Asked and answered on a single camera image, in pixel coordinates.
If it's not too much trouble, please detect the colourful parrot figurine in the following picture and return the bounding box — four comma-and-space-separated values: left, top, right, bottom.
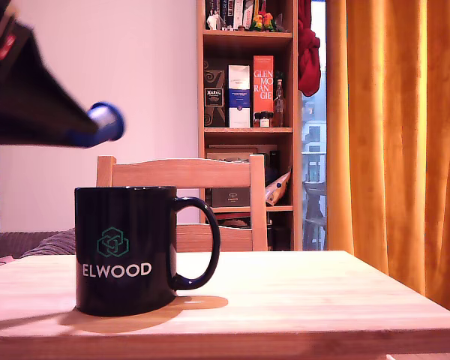
249, 10, 277, 33

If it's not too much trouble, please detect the black whisky box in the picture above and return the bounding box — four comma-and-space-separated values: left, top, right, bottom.
202, 59, 226, 128

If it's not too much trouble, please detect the purple sofa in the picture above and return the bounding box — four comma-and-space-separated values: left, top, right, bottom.
0, 231, 67, 260

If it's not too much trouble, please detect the white book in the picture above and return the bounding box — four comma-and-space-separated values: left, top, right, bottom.
232, 0, 245, 29

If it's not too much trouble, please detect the wooden bookshelf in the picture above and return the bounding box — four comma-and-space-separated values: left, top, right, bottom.
195, 0, 303, 252

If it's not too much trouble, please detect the orange curtain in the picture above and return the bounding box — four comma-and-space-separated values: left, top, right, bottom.
324, 0, 450, 320

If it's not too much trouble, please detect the red knotted curtain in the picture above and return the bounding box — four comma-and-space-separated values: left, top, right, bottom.
296, 0, 321, 98

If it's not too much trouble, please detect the white and blue box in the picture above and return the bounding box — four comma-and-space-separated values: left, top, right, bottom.
227, 64, 251, 128

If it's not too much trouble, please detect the white figurine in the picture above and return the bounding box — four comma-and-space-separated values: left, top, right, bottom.
205, 9, 226, 31

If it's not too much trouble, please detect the red Glenmorangie box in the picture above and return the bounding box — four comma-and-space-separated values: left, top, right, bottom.
252, 55, 275, 128

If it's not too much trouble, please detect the clear glass bottle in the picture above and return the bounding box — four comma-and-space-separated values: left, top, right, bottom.
271, 79, 285, 128

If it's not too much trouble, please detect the purple corduroy cushion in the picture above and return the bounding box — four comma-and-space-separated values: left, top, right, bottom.
20, 228, 77, 259

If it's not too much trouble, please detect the light wooden chair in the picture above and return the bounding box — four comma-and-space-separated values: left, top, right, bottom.
95, 153, 268, 253

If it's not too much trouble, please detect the dark blue ELWOOD mug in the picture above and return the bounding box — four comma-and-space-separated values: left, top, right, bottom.
73, 185, 221, 318

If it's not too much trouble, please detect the crumpled snack bag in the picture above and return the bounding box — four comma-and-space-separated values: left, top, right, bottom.
265, 166, 293, 207

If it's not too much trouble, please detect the dark gift box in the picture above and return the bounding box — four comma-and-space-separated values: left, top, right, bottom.
211, 187, 251, 209

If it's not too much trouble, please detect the grey balcony chair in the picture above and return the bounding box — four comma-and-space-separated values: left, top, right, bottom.
302, 179, 327, 251

